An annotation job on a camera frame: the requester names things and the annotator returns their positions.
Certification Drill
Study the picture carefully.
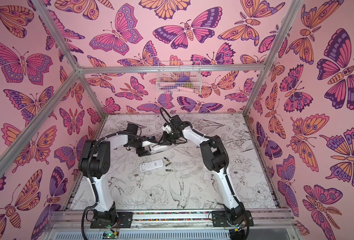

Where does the white remote with display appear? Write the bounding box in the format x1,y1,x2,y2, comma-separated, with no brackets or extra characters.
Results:
140,159,164,172

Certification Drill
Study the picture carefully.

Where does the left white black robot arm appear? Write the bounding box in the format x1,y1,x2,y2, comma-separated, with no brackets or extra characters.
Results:
78,124,158,228

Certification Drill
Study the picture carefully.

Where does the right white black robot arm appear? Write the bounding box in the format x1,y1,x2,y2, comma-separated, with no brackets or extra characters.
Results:
163,115,251,228

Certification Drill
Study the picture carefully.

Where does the white battery cover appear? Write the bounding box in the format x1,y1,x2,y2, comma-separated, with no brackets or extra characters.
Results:
203,172,212,181

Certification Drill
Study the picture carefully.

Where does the purple object in basket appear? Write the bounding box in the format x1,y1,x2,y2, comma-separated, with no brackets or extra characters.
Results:
176,76,191,84

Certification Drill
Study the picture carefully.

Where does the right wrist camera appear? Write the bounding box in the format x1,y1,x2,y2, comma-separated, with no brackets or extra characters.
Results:
162,125,173,135

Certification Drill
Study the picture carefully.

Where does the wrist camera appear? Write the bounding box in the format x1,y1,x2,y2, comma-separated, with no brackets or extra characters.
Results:
162,125,173,135
142,136,159,147

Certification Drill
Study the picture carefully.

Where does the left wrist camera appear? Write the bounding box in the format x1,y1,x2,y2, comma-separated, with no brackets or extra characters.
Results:
142,136,159,147

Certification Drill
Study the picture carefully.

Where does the white wire basket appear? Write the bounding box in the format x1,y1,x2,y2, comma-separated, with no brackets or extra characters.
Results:
155,61,202,95

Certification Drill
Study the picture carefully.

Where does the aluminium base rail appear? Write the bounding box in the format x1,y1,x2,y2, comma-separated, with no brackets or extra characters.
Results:
43,209,302,240

